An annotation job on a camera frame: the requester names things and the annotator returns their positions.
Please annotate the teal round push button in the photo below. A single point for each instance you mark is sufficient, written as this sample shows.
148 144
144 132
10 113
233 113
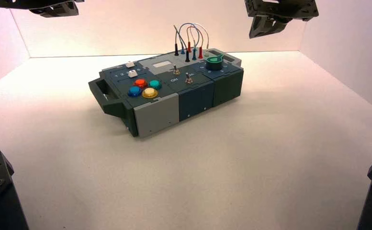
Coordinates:
155 84

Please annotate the blue round push button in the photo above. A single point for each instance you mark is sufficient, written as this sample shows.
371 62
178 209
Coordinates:
134 91

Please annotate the red round push button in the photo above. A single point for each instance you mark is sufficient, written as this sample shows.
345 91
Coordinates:
140 83

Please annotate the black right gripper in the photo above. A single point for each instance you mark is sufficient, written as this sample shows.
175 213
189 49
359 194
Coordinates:
281 9

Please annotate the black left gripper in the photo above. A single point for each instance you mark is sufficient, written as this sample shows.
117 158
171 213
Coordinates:
30 3

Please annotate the yellow round push button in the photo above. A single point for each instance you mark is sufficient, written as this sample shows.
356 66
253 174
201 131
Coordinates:
150 93

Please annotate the metal toggle switch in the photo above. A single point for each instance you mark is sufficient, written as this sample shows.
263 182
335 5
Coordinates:
189 79
176 71

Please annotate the dark teal grey control box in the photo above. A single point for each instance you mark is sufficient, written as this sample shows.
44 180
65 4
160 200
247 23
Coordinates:
160 111

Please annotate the green black rotary knob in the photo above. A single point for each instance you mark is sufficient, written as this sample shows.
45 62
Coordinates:
212 65

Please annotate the white slider cap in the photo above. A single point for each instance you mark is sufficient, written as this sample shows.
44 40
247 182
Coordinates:
132 74
130 64

